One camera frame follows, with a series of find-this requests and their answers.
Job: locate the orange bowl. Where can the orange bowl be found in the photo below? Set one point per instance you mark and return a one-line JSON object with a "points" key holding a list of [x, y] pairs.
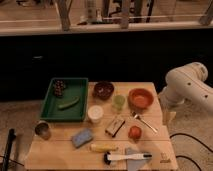
{"points": [[140, 98]]}

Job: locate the dark brown bowl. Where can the dark brown bowl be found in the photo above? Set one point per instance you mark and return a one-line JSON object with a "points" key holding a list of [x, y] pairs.
{"points": [[103, 90]]}

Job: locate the white handled black brush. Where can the white handled black brush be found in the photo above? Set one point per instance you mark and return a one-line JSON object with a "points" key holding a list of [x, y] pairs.
{"points": [[108, 157]]}

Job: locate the dark grape bunch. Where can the dark grape bunch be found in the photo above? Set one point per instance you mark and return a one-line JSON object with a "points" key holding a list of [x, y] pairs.
{"points": [[59, 86]]}

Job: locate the black stand pole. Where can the black stand pole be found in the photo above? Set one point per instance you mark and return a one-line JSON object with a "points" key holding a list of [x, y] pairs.
{"points": [[11, 137]]}

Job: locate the white paper cup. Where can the white paper cup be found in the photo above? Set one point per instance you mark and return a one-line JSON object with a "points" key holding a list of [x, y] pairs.
{"points": [[95, 113]]}

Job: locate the green cucumber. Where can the green cucumber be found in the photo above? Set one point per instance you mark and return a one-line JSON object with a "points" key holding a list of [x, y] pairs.
{"points": [[68, 104]]}

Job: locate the silver fork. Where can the silver fork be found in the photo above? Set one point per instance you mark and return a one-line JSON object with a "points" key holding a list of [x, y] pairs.
{"points": [[136, 116]]}

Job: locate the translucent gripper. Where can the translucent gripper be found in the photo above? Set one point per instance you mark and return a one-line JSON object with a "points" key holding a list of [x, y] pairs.
{"points": [[168, 116]]}

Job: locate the red apple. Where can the red apple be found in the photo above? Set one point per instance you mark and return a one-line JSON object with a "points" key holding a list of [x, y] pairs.
{"points": [[135, 132]]}

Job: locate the metal cup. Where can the metal cup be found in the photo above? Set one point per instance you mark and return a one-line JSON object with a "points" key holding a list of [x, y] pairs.
{"points": [[42, 130]]}

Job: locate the green plastic tray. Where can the green plastic tray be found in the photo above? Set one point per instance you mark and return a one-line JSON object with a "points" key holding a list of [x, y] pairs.
{"points": [[75, 87]]}

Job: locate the green plastic cup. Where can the green plastic cup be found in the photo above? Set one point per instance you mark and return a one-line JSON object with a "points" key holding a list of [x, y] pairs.
{"points": [[118, 102]]}

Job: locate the blue sponge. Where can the blue sponge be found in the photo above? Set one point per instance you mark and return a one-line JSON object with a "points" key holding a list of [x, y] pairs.
{"points": [[82, 137]]}

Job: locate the grey cloth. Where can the grey cloth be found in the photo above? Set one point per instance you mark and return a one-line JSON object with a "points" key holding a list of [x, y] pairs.
{"points": [[136, 165]]}

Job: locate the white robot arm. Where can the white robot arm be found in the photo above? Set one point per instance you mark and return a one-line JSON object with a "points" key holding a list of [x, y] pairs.
{"points": [[185, 82]]}

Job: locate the yellow banana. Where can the yellow banana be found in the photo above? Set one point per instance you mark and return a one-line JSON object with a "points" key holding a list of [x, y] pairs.
{"points": [[102, 148]]}

